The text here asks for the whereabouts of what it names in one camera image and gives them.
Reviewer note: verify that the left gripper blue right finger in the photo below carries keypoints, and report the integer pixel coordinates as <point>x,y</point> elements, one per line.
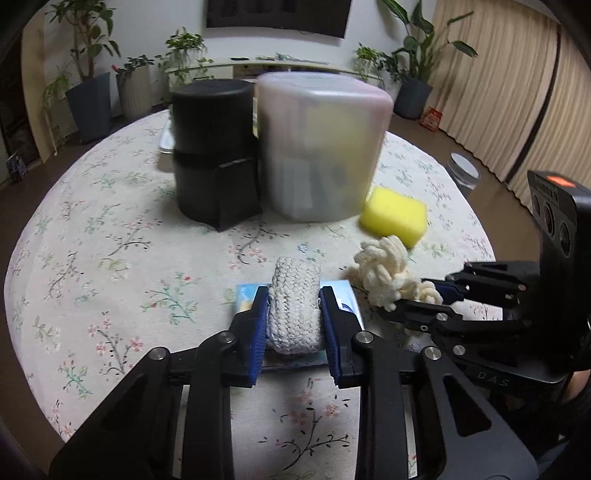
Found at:
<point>340,328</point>

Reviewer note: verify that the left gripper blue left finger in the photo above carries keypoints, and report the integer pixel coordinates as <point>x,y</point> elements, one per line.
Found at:
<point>249,327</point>

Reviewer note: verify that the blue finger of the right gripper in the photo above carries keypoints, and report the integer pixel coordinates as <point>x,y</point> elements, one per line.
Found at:
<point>425,317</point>
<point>501,284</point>

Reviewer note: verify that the white braided rope pad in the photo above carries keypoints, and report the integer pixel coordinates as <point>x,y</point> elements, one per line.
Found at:
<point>294,321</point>

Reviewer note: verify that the cream chenille mitt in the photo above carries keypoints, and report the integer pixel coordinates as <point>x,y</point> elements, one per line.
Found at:
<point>381,271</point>

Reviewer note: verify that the grey trash can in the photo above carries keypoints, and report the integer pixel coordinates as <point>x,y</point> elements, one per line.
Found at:
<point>463,172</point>

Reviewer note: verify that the floral round tablecloth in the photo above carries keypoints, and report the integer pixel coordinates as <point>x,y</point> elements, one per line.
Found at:
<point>108,268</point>

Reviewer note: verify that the beige curtain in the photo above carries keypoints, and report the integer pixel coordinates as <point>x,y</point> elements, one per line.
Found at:
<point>524,102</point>

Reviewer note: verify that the red box on floor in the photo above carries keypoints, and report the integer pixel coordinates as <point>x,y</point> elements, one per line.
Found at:
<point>431,119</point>

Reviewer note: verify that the translucent plastic container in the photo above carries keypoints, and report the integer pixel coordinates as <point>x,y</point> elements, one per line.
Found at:
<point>321,136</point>

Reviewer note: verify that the black cylindrical container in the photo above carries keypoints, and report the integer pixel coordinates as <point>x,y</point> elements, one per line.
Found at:
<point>215,157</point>

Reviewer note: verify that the large leaf plant right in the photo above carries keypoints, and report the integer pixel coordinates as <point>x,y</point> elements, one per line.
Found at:
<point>415,62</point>

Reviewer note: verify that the white plastic tray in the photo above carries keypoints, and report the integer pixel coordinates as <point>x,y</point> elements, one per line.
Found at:
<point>166,141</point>

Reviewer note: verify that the white tv console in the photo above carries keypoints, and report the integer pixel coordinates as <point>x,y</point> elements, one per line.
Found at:
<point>250,68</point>

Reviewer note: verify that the plant in white ribbed pot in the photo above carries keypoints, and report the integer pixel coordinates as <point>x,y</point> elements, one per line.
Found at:
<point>134,87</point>

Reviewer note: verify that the small blue bag on floor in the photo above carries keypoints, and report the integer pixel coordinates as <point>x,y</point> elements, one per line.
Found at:
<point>16,167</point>

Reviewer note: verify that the trailing vine plant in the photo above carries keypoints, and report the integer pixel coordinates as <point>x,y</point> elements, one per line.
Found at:
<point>183,62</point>

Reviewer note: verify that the tall plant dark pot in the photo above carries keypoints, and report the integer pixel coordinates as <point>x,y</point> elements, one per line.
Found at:
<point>92,25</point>

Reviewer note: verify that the wall-mounted television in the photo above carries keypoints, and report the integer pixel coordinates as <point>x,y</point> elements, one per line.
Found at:
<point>324,17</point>

